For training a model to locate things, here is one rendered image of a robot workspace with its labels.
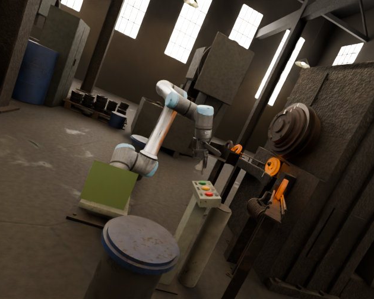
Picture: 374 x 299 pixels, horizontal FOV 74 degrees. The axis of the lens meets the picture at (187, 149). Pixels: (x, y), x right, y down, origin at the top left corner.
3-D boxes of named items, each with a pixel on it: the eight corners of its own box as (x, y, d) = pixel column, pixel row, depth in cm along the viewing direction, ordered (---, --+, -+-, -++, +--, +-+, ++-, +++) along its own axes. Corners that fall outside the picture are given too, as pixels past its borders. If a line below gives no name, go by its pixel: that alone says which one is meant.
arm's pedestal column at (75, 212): (65, 218, 158) (69, 207, 157) (81, 192, 197) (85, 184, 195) (125, 235, 168) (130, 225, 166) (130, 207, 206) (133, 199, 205)
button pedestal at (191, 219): (173, 267, 157) (214, 182, 147) (177, 298, 134) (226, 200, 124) (149, 261, 153) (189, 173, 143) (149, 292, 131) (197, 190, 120)
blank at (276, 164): (269, 159, 223) (266, 158, 222) (282, 158, 208) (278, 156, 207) (266, 175, 220) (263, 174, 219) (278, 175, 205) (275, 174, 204)
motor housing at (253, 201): (234, 255, 204) (263, 199, 195) (244, 275, 183) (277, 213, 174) (220, 251, 201) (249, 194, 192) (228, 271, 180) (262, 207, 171)
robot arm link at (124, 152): (106, 166, 186) (113, 148, 196) (127, 174, 192) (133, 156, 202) (113, 158, 175) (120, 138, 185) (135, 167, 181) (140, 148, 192)
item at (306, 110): (267, 153, 233) (288, 106, 230) (299, 163, 187) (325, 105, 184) (262, 150, 231) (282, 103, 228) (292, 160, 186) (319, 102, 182)
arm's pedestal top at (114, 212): (78, 206, 162) (79, 201, 161) (89, 187, 192) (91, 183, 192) (124, 220, 169) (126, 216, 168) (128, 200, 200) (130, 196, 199)
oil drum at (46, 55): (49, 104, 431) (65, 54, 416) (34, 107, 374) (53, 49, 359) (12, 89, 417) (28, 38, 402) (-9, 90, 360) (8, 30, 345)
